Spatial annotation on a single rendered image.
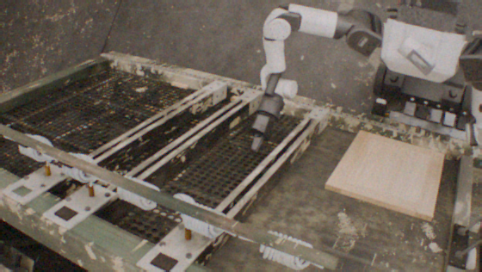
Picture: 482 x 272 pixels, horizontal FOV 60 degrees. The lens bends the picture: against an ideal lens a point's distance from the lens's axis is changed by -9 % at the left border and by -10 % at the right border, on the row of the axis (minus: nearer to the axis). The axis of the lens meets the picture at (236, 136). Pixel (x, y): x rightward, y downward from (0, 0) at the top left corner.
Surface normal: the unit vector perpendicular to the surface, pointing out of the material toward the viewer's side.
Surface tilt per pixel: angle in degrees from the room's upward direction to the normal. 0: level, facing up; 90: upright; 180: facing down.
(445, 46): 23
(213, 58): 0
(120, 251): 60
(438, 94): 0
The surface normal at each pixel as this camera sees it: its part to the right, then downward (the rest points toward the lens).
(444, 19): -0.46, 0.27
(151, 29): -0.37, -0.12
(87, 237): 0.07, -0.89
